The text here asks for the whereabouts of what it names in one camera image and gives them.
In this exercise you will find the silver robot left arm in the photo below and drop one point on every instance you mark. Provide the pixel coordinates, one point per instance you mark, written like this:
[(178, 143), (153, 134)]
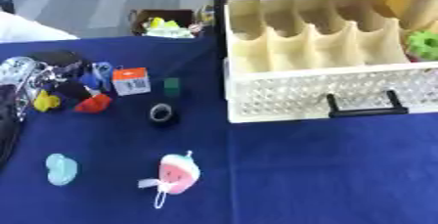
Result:
[(17, 81)]

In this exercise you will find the pale drawer with compartments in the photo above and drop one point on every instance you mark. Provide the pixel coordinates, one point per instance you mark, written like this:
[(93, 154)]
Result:
[(319, 86)]

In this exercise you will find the green block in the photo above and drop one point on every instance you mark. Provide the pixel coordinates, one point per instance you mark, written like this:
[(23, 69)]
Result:
[(171, 87)]

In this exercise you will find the black tape roll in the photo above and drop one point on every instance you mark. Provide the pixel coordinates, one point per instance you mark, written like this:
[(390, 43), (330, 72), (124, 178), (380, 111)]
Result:
[(163, 114)]

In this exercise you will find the pink watermelon soft toy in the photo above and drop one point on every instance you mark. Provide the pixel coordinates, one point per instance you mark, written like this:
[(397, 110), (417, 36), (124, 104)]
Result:
[(179, 170)]

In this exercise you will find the yellow green toy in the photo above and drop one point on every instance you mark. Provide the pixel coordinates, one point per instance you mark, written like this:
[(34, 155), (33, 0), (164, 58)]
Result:
[(165, 29)]

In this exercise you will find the orange and white box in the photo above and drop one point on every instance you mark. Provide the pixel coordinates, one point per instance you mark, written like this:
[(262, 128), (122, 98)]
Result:
[(132, 81)]

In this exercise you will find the brown cardboard box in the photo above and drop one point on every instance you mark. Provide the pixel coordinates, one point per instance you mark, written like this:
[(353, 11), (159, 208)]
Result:
[(171, 14)]

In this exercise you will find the red orange toy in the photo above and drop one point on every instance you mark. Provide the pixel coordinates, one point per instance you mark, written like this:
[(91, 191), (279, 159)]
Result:
[(94, 104)]

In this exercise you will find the light blue bean toy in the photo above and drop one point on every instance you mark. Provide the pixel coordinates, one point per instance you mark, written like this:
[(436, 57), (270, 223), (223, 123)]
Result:
[(61, 168)]

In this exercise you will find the white cloth object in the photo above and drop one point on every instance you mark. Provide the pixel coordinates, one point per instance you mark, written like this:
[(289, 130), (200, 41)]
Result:
[(28, 29)]

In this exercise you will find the green spiky toy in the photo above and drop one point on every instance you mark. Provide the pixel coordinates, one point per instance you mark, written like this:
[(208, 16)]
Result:
[(423, 45)]

